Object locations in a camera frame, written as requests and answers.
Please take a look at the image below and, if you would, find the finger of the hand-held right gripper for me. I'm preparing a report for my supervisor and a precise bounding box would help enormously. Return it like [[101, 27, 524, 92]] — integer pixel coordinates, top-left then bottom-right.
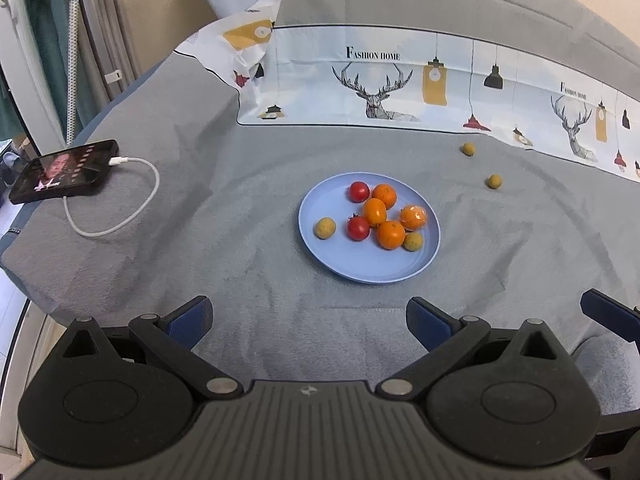
[[580, 288, 640, 345]]

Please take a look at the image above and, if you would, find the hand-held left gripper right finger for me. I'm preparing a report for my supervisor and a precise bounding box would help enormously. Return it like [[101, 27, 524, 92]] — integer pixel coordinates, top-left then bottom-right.
[[376, 296, 571, 401]]

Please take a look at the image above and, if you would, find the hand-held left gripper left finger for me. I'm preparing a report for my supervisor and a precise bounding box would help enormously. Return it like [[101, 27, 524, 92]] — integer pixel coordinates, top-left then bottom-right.
[[62, 296, 244, 401]]

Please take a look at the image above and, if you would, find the light blue plate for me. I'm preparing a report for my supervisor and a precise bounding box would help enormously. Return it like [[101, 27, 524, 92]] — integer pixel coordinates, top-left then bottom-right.
[[298, 172, 441, 284]]

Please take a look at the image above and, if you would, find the round orange mandarin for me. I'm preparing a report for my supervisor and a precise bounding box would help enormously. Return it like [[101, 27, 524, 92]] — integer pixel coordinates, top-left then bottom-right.
[[376, 220, 406, 250], [372, 184, 398, 210]]

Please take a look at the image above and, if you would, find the mandarin with white streaks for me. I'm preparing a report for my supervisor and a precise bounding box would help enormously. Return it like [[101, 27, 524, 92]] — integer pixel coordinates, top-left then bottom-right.
[[399, 204, 429, 231]]

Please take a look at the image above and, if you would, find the oval orange citrus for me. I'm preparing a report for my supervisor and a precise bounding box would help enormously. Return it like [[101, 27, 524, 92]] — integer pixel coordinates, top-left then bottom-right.
[[362, 198, 388, 227]]

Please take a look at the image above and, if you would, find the grey bedspread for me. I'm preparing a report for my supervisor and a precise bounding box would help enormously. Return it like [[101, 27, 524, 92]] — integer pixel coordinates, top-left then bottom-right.
[[0, 35, 640, 411]]

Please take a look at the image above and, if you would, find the black smartphone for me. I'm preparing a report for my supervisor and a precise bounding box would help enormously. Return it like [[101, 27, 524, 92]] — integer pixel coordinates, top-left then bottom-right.
[[9, 139, 121, 206]]

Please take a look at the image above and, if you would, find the blue grey bed sheet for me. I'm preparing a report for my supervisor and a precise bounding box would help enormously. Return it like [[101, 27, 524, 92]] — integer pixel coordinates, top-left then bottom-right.
[[0, 52, 173, 271]]

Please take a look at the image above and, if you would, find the deer and lamp printed cloth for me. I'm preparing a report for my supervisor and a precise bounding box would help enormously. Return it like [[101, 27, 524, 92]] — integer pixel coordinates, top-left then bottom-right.
[[175, 0, 640, 183]]

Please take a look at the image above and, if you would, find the polka dot strip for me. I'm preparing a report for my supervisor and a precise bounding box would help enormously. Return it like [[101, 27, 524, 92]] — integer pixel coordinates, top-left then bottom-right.
[[65, 0, 81, 146]]

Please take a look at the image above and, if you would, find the white grey curtain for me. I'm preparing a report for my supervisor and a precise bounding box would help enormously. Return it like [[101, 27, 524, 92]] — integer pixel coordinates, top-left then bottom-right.
[[75, 0, 146, 106]]

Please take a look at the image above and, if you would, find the teal curtain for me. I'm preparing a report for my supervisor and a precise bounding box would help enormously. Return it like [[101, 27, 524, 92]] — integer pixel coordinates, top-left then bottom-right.
[[20, 0, 96, 126]]

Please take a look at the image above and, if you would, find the white charging cable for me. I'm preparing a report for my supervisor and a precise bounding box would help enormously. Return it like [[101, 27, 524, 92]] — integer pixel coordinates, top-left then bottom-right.
[[62, 155, 161, 237]]

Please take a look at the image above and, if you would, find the white window frame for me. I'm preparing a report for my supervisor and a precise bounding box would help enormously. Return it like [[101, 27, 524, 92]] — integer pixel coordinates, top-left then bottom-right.
[[0, 0, 56, 156]]

